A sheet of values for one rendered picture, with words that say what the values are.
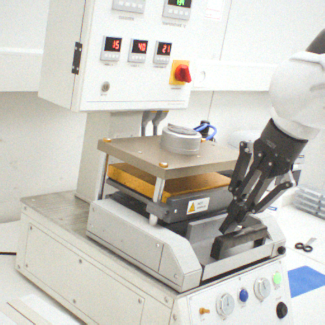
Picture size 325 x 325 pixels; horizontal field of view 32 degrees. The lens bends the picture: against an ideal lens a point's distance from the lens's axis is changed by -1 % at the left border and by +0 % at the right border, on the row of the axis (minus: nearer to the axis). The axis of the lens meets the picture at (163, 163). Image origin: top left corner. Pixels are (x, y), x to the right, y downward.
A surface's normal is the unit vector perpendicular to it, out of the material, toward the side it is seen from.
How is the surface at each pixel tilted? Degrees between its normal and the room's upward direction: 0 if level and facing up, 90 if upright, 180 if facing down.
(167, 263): 90
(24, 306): 2
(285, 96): 90
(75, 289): 90
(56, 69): 90
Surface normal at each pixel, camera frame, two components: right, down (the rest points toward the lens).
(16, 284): 0.18, -0.95
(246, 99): 0.74, 0.31
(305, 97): -0.72, 0.14
